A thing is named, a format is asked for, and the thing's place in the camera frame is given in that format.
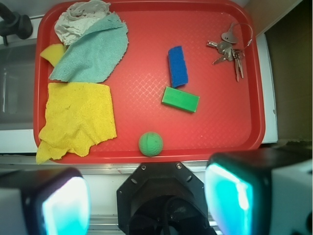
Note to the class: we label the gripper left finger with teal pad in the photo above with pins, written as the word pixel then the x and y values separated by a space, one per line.
pixel 44 202

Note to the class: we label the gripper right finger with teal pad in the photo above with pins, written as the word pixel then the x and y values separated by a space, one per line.
pixel 268 191

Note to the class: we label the green foam ball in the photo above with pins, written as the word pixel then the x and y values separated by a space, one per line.
pixel 150 144

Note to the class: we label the yellow cloth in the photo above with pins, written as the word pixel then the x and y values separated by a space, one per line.
pixel 77 117

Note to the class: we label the red plastic tray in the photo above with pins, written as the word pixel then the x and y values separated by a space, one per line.
pixel 230 114

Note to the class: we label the green rectangular block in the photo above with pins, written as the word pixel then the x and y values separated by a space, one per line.
pixel 180 99

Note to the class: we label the blue sponge block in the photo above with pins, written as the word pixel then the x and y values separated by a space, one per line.
pixel 177 65

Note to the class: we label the teal cloth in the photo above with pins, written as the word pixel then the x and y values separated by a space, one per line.
pixel 94 56

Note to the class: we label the yellow sponge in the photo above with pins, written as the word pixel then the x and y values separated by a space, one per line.
pixel 53 53

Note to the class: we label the silver key bunch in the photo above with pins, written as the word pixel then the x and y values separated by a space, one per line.
pixel 228 53

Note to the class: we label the crumpled grey cloth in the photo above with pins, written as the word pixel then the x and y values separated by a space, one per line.
pixel 80 16

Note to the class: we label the black clamp knob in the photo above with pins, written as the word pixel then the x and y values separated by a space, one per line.
pixel 14 23

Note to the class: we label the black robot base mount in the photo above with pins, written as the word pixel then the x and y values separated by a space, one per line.
pixel 163 199

